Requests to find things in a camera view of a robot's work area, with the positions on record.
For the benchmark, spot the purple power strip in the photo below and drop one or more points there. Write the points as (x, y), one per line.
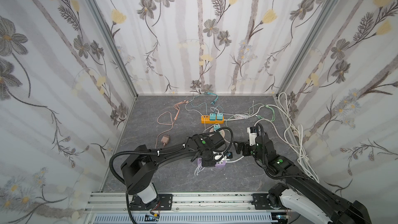
(219, 164)

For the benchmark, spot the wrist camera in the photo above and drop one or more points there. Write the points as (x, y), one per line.
(252, 132)
(225, 157)

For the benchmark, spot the round pink power socket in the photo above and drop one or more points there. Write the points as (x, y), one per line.
(222, 132)

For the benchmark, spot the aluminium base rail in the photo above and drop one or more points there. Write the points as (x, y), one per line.
(204, 208)

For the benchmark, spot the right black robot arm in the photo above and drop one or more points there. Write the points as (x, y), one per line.
(296, 190)

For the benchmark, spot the teal charger adapter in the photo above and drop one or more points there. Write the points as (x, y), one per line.
(216, 127)
(219, 117)
(212, 117)

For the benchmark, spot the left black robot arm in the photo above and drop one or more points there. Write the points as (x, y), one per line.
(135, 169)

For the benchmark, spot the pink charger adapter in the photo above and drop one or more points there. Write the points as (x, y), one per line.
(165, 140)

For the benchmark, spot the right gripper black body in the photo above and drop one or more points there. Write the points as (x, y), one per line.
(244, 148)

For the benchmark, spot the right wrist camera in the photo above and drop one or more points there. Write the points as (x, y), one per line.
(252, 132)

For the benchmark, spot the orange power strip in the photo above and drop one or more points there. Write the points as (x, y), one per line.
(205, 120)

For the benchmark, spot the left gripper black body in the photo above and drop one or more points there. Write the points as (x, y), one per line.
(216, 156)

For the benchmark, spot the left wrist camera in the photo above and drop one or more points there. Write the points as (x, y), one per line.
(225, 157)

